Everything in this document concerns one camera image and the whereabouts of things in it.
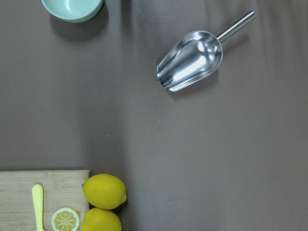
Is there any stainless steel scoop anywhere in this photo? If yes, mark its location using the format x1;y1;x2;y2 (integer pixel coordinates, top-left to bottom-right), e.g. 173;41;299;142
156;10;257;92

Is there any whole yellow lemon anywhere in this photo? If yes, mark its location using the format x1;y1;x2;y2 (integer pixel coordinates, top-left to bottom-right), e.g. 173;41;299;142
81;207;123;231
82;174;127;210

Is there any bamboo cutting board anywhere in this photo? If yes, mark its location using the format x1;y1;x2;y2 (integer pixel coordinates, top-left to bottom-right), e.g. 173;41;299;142
0;170;90;231

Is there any mint green bowl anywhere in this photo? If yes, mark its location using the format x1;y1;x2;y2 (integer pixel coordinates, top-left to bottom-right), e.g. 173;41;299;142
41;0;103;23

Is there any lemon slice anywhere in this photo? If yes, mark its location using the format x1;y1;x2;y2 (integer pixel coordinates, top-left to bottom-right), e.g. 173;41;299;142
51;207;80;231

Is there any yellow plastic knife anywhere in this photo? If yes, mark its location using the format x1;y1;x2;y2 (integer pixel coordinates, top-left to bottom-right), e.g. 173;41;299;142
32;184;44;231

